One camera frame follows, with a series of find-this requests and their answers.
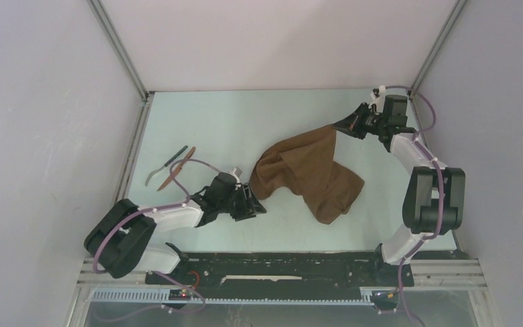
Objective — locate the corner aluminium post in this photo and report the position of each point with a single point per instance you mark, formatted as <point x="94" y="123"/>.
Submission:
<point x="438" y="44"/>
<point x="107" y="26"/>

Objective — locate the fork with dark handle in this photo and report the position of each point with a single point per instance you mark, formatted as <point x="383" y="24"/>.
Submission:
<point x="166" y="164"/>

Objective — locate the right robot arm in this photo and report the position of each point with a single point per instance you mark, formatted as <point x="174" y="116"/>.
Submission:
<point x="434" y="199"/>

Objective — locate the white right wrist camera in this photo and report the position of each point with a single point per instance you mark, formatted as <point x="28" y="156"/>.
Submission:
<point x="377" y="99"/>

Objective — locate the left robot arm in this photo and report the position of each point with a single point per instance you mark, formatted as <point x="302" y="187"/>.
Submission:
<point x="122" y="241"/>

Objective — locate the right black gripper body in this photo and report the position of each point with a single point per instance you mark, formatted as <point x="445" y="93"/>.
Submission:
<point x="372" y="124"/>

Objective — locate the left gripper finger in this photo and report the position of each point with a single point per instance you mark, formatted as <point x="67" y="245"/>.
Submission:
<point x="243" y="215"/>
<point x="251" y="203"/>

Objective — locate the brown wooden knife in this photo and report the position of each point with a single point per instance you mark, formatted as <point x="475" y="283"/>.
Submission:
<point x="177" y="169"/>

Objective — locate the right corner aluminium post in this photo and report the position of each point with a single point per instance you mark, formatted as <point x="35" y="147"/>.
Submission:
<point x="438" y="44"/>

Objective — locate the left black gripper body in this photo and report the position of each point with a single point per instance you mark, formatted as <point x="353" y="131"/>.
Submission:
<point x="235" y="201"/>

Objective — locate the left corner aluminium post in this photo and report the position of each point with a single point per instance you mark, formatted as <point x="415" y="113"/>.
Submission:
<point x="107" y="26"/>

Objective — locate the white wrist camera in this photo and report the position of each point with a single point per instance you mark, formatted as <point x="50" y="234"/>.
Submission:
<point x="377" y="99"/>
<point x="235" y="172"/>

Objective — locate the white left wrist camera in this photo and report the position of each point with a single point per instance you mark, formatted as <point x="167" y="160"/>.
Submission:
<point x="235" y="172"/>

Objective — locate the white toothed cable duct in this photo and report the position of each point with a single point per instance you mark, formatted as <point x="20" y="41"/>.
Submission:
<point x="171" y="296"/>

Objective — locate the brown cloth napkin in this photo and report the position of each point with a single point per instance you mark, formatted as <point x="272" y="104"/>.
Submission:
<point x="305" y="165"/>

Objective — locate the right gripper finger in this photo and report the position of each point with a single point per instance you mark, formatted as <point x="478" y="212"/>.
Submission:
<point x="350" y="121"/>
<point x="349" y="130"/>

